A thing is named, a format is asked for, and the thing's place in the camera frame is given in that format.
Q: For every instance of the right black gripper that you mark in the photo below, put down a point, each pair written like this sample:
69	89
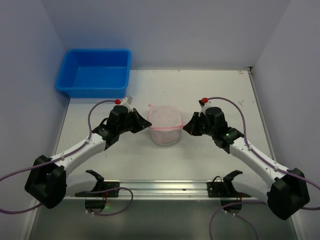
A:
199	123

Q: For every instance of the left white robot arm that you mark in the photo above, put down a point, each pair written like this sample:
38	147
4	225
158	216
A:
50	179

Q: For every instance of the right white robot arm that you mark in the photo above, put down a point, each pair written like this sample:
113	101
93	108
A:
282	189

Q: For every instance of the white mesh laundry bag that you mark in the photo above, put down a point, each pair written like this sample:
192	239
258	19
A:
166	124

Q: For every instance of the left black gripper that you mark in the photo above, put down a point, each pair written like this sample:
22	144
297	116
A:
133	120

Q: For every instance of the aluminium mounting rail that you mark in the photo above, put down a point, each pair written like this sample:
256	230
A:
162	187

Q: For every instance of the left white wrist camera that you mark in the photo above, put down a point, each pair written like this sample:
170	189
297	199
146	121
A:
126	102

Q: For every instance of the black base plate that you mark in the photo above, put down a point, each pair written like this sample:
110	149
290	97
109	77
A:
106	189
217	190

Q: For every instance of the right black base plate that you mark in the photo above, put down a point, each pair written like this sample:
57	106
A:
217	190

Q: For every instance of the blue plastic bin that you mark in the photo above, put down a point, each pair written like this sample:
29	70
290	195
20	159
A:
95	73

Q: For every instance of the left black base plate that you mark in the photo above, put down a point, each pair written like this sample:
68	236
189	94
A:
106	189

